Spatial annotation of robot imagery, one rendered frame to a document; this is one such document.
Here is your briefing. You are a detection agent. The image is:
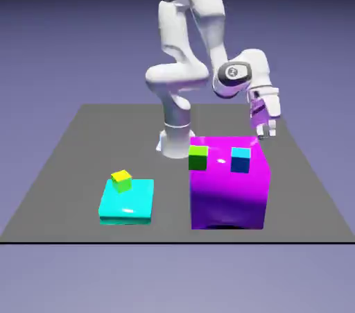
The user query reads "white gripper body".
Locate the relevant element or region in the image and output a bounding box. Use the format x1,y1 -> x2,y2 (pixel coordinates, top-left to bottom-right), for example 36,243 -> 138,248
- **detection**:
250,94 -> 282,127

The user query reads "small blue cube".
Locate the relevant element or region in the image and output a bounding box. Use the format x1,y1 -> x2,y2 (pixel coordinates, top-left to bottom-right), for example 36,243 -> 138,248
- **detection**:
230,146 -> 251,174

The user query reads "small green cube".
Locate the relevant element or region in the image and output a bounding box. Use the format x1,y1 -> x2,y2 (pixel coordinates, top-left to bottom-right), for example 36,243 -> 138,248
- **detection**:
188,145 -> 209,171

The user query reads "small yellow cube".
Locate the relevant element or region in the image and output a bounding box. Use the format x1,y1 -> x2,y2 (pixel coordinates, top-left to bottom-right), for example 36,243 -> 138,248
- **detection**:
110,169 -> 132,194

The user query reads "large magenta box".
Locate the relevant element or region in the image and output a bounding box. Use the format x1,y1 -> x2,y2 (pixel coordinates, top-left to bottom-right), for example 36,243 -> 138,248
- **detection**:
189,135 -> 271,230

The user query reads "large cyan box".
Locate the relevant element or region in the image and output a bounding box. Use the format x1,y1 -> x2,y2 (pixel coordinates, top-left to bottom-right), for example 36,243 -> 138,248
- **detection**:
98,178 -> 155,226

